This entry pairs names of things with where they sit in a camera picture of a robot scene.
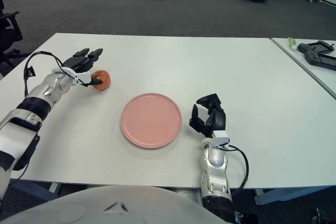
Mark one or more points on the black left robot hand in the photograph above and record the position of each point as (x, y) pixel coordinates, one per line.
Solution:
(77, 62)

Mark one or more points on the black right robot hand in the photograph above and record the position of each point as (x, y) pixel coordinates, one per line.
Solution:
(219, 119)

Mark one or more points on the red apple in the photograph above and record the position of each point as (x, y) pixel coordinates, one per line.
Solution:
(104, 79)

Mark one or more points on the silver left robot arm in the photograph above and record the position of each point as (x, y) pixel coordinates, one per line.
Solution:
(50, 87)

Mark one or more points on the pink round plate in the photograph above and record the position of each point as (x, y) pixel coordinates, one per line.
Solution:
(151, 120)

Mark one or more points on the black office chair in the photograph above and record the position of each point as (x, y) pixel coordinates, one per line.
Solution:
(8, 30)

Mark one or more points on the green tube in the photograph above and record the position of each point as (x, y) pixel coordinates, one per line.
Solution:
(292, 43)

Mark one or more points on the black handheld remote controller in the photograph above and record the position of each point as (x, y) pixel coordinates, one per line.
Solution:
(305, 47)

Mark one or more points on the black controller with screen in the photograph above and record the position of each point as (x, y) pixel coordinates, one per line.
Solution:
(315, 57)

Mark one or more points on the grey robot torso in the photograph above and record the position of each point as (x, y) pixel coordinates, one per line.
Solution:
(118, 205)

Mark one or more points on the small black floor object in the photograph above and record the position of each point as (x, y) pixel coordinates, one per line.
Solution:
(319, 217)

